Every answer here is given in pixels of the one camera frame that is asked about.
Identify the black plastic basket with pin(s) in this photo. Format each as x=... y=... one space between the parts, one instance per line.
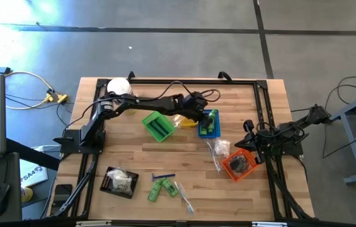
x=127 y=190

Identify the black table clamp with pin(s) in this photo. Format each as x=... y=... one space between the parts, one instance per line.
x=130 y=75
x=225 y=75

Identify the white printed booklet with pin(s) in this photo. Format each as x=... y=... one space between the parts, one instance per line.
x=34 y=176

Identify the grey metal table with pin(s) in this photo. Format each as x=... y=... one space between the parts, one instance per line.
x=354 y=143

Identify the small yellow white container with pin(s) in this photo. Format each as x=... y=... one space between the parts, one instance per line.
x=27 y=195

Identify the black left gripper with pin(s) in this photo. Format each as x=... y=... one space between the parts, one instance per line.
x=204 y=115

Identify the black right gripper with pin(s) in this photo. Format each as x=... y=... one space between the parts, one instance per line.
x=266 y=140

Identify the orange plastic basket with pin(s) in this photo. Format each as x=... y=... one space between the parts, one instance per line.
x=254 y=166

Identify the yellow Lysol wipes canister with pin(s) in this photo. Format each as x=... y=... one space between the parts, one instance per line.
x=119 y=85

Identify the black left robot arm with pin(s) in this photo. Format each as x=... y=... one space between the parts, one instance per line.
x=152 y=102

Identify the white cotton bag black print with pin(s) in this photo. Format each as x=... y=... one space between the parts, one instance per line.
x=123 y=186

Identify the green plastic basket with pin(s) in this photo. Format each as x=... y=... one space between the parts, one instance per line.
x=162 y=117

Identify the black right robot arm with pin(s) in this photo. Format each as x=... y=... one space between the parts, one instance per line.
x=291 y=129

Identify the yellow plastic basket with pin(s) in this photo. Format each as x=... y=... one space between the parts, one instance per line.
x=190 y=124

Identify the clear bag white cotton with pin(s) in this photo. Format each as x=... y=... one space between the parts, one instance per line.
x=222 y=148
x=114 y=174

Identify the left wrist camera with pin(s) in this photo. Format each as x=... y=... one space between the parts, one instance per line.
x=195 y=98

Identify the blue plastic basket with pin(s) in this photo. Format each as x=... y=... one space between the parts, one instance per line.
x=203 y=136

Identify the bagged toothbrush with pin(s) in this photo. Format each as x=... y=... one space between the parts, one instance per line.
x=184 y=197
x=213 y=156
x=178 y=120

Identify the black aluminium table frame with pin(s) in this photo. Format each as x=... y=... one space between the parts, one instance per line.
x=228 y=81

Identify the small green toiletry bottle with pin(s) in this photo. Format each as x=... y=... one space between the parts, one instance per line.
x=210 y=130
x=202 y=132
x=214 y=115
x=154 y=192
x=169 y=188

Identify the silver metal bracket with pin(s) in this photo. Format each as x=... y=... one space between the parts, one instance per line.
x=94 y=223
x=269 y=224

